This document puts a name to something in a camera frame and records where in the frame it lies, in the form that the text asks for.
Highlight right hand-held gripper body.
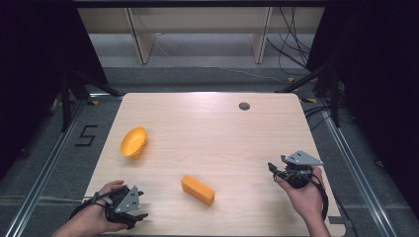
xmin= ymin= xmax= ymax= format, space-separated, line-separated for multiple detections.
xmin=279 ymin=150 xmax=324 ymax=190

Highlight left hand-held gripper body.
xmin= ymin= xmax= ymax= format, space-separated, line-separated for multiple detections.
xmin=104 ymin=185 xmax=144 ymax=230

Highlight orange plastic bowl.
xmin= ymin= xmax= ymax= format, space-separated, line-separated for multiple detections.
xmin=120 ymin=126 xmax=149 ymax=160

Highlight orange rectangular block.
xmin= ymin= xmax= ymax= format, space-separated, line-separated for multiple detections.
xmin=180 ymin=174 xmax=216 ymax=207

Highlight person's right hand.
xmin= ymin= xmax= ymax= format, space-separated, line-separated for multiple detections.
xmin=275 ymin=165 xmax=326 ymax=222

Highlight person's left hand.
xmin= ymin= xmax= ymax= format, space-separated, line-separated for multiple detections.
xmin=82 ymin=180 xmax=132 ymax=233

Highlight black metal stand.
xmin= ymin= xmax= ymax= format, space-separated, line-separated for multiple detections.
xmin=275 ymin=60 xmax=342 ymax=128
xmin=59 ymin=69 xmax=124 ymax=133

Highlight black curtain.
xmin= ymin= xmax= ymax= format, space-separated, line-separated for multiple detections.
xmin=304 ymin=0 xmax=419 ymax=218
xmin=0 ymin=0 xmax=109 ymax=181

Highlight light wooden background desk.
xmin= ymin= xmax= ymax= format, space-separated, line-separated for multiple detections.
xmin=77 ymin=6 xmax=326 ymax=65

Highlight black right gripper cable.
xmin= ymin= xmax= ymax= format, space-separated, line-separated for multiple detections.
xmin=276 ymin=169 xmax=330 ymax=222

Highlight black floor cables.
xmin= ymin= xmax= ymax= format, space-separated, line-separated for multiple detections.
xmin=303 ymin=104 xmax=355 ymax=132

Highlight aluminium floor rail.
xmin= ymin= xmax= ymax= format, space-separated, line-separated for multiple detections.
xmin=317 ymin=98 xmax=401 ymax=237
xmin=3 ymin=95 xmax=125 ymax=237

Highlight thin white floor cable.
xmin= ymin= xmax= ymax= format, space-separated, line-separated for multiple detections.
xmin=153 ymin=32 xmax=289 ymax=84

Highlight hanging black cables bundle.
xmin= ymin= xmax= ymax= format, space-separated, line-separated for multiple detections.
xmin=266 ymin=6 xmax=315 ymax=77

